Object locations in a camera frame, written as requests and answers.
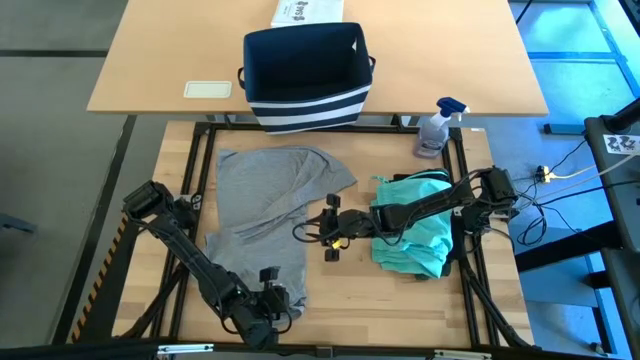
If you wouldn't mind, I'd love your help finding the navy white-striped fabric bin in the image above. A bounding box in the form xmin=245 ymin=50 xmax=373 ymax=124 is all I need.
xmin=237 ymin=22 xmax=377 ymax=137

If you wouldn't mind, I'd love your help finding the white printed sticker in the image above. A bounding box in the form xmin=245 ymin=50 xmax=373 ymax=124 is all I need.
xmin=602 ymin=133 xmax=640 ymax=155

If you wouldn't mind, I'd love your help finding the light wooden desk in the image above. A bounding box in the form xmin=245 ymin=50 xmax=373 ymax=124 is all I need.
xmin=85 ymin=0 xmax=550 ymax=117

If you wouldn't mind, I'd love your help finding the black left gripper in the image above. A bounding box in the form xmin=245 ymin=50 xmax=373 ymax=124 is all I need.
xmin=227 ymin=266 xmax=295 ymax=351

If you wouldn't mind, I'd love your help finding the black edge rail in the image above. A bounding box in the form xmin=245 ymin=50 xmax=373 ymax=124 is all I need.
xmin=0 ymin=338 xmax=640 ymax=360

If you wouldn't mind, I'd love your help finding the clear spray bottle blue trigger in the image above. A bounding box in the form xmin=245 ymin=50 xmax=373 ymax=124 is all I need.
xmin=412 ymin=96 xmax=470 ymax=160

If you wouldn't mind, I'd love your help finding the black equipment cart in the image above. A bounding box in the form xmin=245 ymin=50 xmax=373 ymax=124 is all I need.
xmin=583 ymin=97 xmax=640 ymax=360

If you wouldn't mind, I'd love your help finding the white rectangular plate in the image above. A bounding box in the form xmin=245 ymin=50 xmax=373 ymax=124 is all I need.
xmin=183 ymin=80 xmax=234 ymax=100

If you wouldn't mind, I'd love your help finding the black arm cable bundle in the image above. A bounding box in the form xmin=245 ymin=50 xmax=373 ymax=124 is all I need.
xmin=119 ymin=249 xmax=199 ymax=341
xmin=459 ymin=239 xmax=534 ymax=350

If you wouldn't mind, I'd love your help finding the silver metal bracket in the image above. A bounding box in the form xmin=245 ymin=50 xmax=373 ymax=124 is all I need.
xmin=157 ymin=343 xmax=215 ymax=357
xmin=433 ymin=349 xmax=494 ymax=360

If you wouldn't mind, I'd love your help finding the yellow black hazard tape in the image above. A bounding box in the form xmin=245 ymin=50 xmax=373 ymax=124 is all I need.
xmin=69 ymin=219 xmax=126 ymax=344

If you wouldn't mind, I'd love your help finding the black floor cable tangle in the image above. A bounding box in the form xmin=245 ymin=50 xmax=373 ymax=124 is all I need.
xmin=514 ymin=202 xmax=551 ymax=247

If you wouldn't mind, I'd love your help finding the teal garment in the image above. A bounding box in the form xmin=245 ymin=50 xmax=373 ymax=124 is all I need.
xmin=370 ymin=172 xmax=455 ymax=280

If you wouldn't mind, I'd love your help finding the black cart crossbar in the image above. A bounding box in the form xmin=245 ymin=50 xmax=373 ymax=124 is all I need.
xmin=514 ymin=219 xmax=626 ymax=274

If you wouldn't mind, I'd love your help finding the white printed cardboard box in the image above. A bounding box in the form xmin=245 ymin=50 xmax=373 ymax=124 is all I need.
xmin=270 ymin=0 xmax=345 ymax=30

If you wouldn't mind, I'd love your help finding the black power cable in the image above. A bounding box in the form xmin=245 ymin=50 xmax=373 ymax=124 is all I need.
xmin=534 ymin=179 xmax=640 ymax=206

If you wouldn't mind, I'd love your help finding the black floor beam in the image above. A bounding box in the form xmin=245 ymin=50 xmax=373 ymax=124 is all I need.
xmin=52 ymin=115 xmax=137 ymax=346

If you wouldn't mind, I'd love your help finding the grey garment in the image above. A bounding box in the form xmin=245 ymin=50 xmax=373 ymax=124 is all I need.
xmin=204 ymin=145 xmax=359 ymax=320

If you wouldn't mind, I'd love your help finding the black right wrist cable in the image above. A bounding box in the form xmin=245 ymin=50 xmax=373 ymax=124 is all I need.
xmin=292 ymin=217 xmax=331 ymax=244

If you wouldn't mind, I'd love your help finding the black garment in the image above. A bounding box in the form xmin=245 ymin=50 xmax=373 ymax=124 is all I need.
xmin=392 ymin=168 xmax=465 ymax=279

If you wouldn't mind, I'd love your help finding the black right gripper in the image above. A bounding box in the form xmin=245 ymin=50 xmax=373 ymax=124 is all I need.
xmin=319 ymin=193 xmax=377 ymax=263

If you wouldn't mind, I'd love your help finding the white cable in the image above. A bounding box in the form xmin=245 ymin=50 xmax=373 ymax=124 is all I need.
xmin=548 ymin=152 xmax=640 ymax=181

